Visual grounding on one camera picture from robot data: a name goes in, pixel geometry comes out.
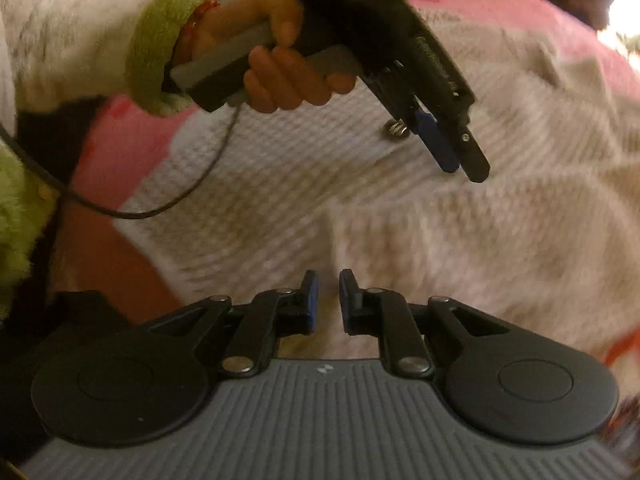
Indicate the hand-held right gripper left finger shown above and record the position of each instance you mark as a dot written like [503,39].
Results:
[310,305]

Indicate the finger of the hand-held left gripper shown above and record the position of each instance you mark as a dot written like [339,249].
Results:
[472,155]
[437,145]

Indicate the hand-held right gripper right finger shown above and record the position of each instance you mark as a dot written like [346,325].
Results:
[347,305]

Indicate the beige houndstooth knit sweater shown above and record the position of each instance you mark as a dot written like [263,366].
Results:
[450,240]

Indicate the person's left forearm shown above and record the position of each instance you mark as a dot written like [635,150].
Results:
[75,25]

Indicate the person's left hand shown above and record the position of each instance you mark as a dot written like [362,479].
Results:
[285,85]

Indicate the red floral blanket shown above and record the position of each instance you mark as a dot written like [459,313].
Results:
[130,155]

